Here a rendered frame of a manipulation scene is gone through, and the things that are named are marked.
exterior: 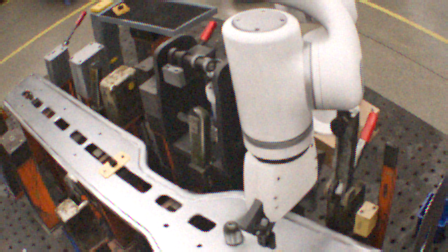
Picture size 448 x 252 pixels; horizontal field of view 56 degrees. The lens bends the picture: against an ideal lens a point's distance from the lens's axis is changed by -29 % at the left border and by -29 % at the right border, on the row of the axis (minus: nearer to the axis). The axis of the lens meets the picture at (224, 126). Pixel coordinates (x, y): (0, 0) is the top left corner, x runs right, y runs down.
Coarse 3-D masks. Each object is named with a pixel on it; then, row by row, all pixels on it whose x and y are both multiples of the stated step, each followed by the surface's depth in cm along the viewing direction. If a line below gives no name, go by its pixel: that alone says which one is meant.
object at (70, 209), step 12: (60, 204) 97; (72, 204) 96; (84, 204) 96; (60, 216) 94; (72, 216) 94; (84, 216) 97; (96, 216) 100; (72, 228) 95; (84, 228) 98; (96, 228) 100; (72, 240) 96; (84, 240) 99; (96, 240) 101; (108, 240) 103
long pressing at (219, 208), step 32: (64, 96) 139; (32, 128) 130; (96, 128) 123; (64, 160) 116; (96, 160) 114; (96, 192) 106; (128, 192) 104; (160, 192) 103; (224, 192) 100; (128, 224) 98; (160, 224) 96; (288, 224) 91
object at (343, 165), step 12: (336, 120) 77; (348, 120) 78; (336, 132) 77; (348, 132) 80; (336, 144) 82; (348, 144) 80; (336, 156) 83; (348, 156) 81; (336, 168) 84; (348, 168) 82; (336, 180) 86; (348, 180) 83
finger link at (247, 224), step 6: (252, 204) 68; (258, 204) 67; (252, 210) 67; (258, 210) 67; (246, 216) 67; (252, 216) 67; (258, 216) 68; (240, 222) 67; (246, 222) 67; (252, 222) 67; (240, 228) 67; (246, 228) 67; (252, 228) 68
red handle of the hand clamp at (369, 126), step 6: (372, 114) 87; (366, 120) 88; (372, 120) 87; (366, 126) 87; (372, 126) 87; (366, 132) 87; (372, 132) 87; (360, 138) 87; (366, 138) 86; (360, 144) 87; (366, 144) 87; (360, 150) 86; (360, 156) 86; (354, 168) 86; (342, 186) 86; (336, 192) 86
